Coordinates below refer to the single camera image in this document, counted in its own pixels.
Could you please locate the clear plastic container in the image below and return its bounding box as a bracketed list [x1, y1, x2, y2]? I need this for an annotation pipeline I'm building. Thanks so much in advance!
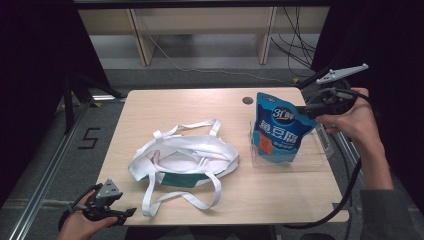
[249, 119, 335, 170]

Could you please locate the white tote bag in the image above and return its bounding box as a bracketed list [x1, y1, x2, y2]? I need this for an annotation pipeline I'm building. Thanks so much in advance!
[128, 118, 241, 218]

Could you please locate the person's left hand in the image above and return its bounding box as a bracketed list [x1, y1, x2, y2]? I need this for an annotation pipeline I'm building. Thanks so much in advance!
[56, 190, 119, 240]

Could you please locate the black curtain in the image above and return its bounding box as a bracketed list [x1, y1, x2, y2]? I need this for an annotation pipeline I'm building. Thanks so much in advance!
[0, 0, 113, 209]
[309, 0, 424, 214]

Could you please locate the aluminium rail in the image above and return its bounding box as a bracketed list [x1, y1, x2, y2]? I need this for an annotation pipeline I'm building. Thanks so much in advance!
[8, 99, 96, 240]
[333, 131, 365, 189]

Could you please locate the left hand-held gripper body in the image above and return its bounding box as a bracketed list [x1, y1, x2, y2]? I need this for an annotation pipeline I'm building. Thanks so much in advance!
[70, 179, 124, 222]

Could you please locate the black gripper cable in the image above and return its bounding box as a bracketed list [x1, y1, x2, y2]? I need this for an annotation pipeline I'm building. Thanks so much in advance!
[283, 87, 373, 231]

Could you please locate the blue snack pouch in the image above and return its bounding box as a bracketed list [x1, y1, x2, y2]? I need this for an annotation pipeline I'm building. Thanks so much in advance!
[251, 91, 319, 165]

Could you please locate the black tripod stand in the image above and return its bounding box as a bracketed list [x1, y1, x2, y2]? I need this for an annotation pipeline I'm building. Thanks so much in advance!
[62, 71, 125, 135]

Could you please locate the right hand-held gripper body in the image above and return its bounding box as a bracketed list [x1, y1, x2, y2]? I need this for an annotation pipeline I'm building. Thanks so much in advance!
[304, 63, 370, 120]

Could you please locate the person's right hand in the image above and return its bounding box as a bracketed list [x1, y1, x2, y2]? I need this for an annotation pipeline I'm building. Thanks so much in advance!
[315, 87, 385, 152]

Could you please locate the bundle of black cables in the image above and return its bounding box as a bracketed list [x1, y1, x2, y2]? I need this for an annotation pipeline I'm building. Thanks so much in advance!
[269, 6, 318, 78]

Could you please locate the wooden bench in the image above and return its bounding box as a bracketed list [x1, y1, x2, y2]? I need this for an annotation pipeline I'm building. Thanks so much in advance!
[78, 5, 332, 67]

